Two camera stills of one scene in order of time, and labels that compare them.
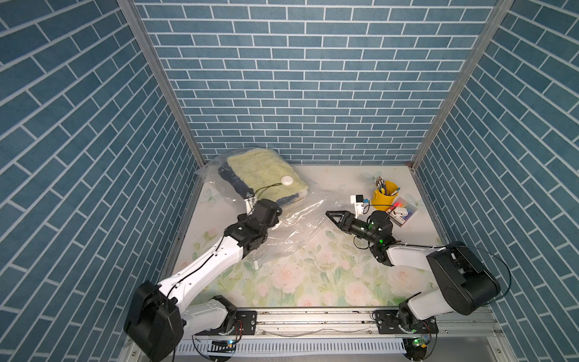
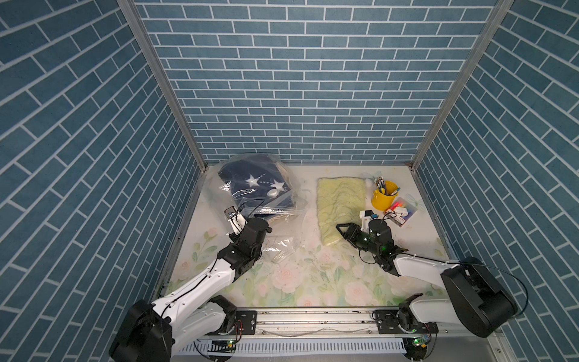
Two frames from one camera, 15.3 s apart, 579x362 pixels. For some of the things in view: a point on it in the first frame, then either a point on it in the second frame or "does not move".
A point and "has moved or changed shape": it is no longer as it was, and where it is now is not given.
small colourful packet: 400,211 does not move
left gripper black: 274,219 to 234,237
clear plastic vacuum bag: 251,174 has moved or changed shape
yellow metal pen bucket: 382,202 does not move
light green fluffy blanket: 267,175 to 341,200
